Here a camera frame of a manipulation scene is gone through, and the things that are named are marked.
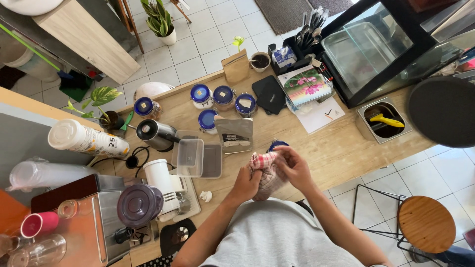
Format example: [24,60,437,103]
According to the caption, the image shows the brown kraft paper bag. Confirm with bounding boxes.
[221,48,250,84]

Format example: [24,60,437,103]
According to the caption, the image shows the large clear glass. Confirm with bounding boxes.
[7,233,68,267]

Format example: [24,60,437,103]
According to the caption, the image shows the purple grinder hopper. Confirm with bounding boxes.
[117,183,165,229]

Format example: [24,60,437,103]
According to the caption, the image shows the person's left hand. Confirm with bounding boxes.
[229,165,263,204]

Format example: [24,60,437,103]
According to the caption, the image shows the wooden chair leg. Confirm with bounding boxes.
[107,0,145,55]

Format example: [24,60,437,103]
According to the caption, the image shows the green handled tool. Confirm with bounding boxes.
[119,110,134,131]

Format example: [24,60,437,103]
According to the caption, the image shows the leafy plant in dark jar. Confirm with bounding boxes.
[62,86,125,131]

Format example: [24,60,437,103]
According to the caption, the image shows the grey coffee bag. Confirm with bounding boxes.
[214,115,254,155]

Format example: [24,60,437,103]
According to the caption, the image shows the black portafilter handle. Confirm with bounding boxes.
[114,226,136,245]

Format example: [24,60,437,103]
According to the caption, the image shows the sleeve of clear plastic cups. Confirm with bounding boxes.
[5,157,98,193]

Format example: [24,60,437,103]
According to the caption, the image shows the grey door mat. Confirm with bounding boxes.
[254,0,314,36]

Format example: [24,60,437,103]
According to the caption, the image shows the pink cup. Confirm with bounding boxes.
[20,211,60,239]

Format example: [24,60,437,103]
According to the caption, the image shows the steel knock box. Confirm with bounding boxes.
[356,97,413,145]

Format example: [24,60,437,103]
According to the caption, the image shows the blue lid glass jar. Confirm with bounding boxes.
[213,85,237,111]
[133,97,163,121]
[190,83,214,110]
[235,93,258,119]
[267,139,290,153]
[198,109,220,135]

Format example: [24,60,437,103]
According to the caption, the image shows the light wooden cabinet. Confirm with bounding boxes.
[32,0,141,85]

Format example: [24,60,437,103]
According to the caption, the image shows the person's right hand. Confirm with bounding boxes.
[273,145,316,193]

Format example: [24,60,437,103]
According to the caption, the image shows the black dotted mat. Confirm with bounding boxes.
[137,254,176,267]

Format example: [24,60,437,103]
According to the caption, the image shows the person's grey shirt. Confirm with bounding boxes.
[200,198,366,267]

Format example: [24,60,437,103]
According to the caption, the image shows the steel espresso machine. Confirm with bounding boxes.
[30,174,156,267]

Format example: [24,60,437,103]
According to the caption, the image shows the bunch of steel cutlery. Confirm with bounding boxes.
[295,5,330,49]

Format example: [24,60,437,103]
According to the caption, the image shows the white bucket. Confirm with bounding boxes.
[0,37,61,83]

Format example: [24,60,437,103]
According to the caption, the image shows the white round bowl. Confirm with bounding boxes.
[132,81,175,103]

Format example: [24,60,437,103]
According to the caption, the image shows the black round tray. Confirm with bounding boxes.
[406,76,475,149]

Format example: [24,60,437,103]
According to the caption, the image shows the flower print notebook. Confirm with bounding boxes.
[277,65,334,108]

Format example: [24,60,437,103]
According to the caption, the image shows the small clear glass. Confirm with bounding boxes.
[57,198,94,220]

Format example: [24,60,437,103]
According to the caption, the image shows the green dustpan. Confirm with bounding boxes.
[59,70,94,103]

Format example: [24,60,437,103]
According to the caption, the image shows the white grinder tray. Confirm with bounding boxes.
[168,168,202,223]

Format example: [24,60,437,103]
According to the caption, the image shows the white paper sheet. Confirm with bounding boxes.
[285,97,346,135]

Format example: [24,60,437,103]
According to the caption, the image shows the white coffee grinder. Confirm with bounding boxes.
[142,159,183,223]

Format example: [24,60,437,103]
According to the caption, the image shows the black tamping mat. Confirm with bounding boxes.
[159,218,197,257]

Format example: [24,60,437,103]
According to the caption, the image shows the green mop handle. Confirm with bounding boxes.
[0,22,75,81]

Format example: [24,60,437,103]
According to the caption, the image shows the white cup with soil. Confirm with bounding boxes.
[249,51,272,73]

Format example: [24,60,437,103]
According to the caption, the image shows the red checked cloth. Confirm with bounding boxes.
[249,151,289,202]

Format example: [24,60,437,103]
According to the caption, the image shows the clear plastic container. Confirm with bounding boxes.
[200,142,223,179]
[171,130,201,168]

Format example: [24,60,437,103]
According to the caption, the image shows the black pouch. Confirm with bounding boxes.
[251,75,287,116]

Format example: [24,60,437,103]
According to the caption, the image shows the wooden stool black frame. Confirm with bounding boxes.
[351,184,457,267]

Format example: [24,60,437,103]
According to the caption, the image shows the blue white tissue packet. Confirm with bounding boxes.
[272,46,298,69]

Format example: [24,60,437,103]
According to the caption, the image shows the red pens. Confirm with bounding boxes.
[318,62,335,81]

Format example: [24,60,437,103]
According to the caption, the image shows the potted plant white pot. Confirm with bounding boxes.
[140,0,177,46]

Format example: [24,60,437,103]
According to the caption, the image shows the steel tamper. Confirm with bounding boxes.
[171,226,190,244]

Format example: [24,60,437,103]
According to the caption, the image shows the dark door mat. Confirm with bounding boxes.
[308,0,354,16]

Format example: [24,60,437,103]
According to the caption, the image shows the white sink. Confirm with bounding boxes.
[0,0,64,16]

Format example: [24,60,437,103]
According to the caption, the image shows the black desk organizer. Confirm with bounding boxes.
[267,35,329,77]

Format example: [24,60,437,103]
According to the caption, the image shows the steel kettle black handle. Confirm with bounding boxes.
[135,118,181,152]

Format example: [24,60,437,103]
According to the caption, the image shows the sleeve of white paper cups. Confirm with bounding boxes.
[47,118,131,158]

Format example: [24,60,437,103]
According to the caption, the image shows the yellow handled brush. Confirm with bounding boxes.
[369,113,405,129]

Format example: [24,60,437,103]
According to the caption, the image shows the black cable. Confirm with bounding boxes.
[91,145,175,178]

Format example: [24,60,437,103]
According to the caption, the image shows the black glass display case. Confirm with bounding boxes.
[321,0,475,109]

